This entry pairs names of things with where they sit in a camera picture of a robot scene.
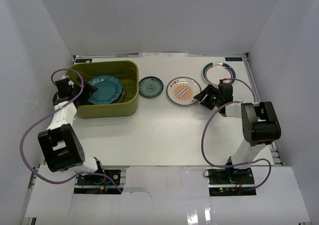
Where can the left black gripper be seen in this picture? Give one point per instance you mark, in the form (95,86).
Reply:
(83,93)

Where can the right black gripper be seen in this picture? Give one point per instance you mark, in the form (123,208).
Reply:
(209,91)

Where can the teal scalloped plate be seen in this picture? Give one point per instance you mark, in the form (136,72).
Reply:
(109,89)

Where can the white plate teal maroon rim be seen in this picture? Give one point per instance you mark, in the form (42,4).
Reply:
(213,72)

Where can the white plate orange sunburst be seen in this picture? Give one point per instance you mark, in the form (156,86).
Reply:
(182,90)

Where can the grey plate with deer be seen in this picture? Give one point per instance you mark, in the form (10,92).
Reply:
(122,95)

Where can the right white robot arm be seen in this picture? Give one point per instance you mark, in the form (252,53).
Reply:
(260,125)

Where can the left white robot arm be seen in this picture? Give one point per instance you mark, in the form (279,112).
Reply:
(61,147)

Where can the olive green plastic bin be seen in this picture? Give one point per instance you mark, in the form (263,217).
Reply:
(127,72)

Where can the small teal patterned plate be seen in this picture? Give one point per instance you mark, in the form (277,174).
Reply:
(150,87)

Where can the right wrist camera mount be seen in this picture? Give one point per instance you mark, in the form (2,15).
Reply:
(226,81)

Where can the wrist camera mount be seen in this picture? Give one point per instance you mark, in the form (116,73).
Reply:
(64,82)
(226,81)

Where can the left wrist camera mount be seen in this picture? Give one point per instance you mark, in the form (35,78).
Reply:
(64,82)

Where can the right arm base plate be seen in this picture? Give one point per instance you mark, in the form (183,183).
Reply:
(230,182)

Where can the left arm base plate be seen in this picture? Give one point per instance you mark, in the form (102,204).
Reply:
(100,185)

